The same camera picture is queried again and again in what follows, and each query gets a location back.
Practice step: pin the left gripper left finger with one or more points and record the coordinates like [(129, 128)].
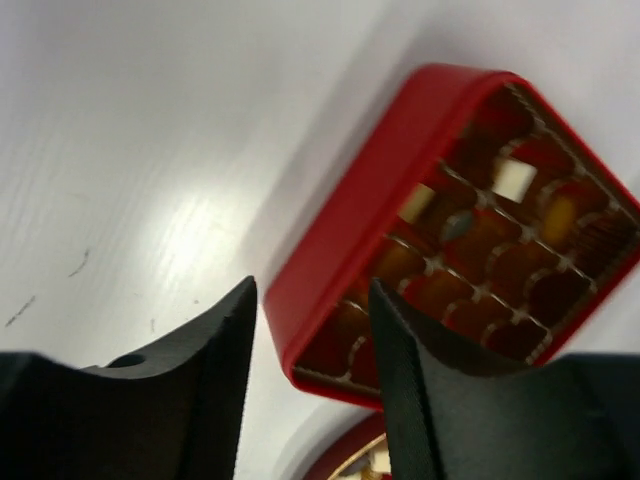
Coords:
[(170, 410)]

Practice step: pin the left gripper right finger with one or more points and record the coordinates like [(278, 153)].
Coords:
[(455, 410)]

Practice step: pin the small tan square chocolate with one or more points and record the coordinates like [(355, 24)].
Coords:
[(417, 201)]

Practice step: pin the brown oval chocolate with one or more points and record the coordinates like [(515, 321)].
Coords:
[(557, 221)]

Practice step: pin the red chocolate box with tray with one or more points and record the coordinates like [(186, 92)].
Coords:
[(499, 285)]

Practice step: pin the white square chocolate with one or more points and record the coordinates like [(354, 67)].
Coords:
[(513, 179)]

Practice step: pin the dark round chocolate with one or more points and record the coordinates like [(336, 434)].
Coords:
[(457, 225)]

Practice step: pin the white cube chocolate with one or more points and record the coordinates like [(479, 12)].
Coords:
[(379, 459)]

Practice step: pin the round dark red plate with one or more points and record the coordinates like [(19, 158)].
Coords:
[(343, 452)]

